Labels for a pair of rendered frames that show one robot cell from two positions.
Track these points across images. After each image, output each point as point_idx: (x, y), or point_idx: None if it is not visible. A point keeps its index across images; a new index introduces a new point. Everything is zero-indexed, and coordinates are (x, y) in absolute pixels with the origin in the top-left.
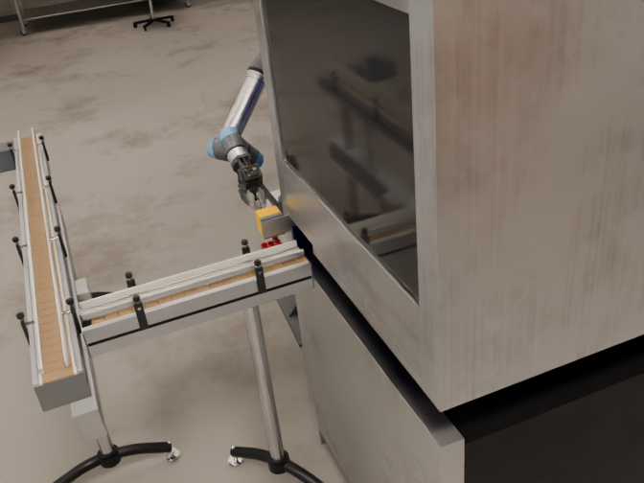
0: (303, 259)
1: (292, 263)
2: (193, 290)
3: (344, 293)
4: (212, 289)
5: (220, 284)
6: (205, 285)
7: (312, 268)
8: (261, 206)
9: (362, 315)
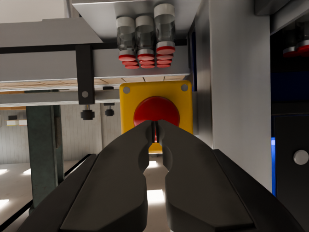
0: (177, 79)
1: (159, 80)
2: (6, 86)
3: (191, 69)
4: (40, 87)
5: (48, 85)
6: (22, 85)
7: (191, 52)
8: (159, 142)
9: (185, 77)
